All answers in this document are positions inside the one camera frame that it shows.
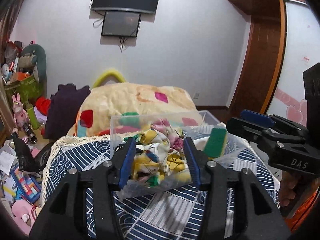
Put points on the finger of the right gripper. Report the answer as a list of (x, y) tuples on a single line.
[(255, 133), (260, 118)]

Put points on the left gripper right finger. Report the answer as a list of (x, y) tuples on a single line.
[(197, 162)]

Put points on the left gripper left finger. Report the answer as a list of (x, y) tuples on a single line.
[(122, 163)]

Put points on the yellow green sponge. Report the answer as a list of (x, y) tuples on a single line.
[(216, 142)]

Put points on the floral fabric scrunchie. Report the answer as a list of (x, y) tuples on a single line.
[(160, 155)]

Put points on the person's right hand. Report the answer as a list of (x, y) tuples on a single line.
[(287, 184)]

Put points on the clear plastic storage bin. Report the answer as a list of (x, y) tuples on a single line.
[(197, 125)]

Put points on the blue white patterned tablecloth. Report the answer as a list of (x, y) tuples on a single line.
[(173, 214)]

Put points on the yellow fuzzy hoop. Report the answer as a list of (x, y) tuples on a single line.
[(107, 75)]

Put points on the dark purple garment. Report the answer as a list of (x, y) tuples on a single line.
[(63, 110)]

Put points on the red fabric item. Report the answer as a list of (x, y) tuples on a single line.
[(43, 105)]

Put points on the colourful striped box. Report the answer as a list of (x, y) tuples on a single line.
[(27, 184)]

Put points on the green bottle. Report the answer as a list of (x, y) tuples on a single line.
[(32, 117)]

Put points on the pink rabbit toy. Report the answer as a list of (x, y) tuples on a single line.
[(20, 115)]

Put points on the pink plush toy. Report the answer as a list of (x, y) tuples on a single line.
[(25, 215)]

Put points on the green cardboard box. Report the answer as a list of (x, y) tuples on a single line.
[(29, 89)]

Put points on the brown wooden door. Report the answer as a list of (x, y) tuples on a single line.
[(261, 54)]

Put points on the teal neck pillow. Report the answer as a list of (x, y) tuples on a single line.
[(33, 58)]

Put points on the small black wall monitor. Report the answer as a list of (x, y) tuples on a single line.
[(120, 24)]

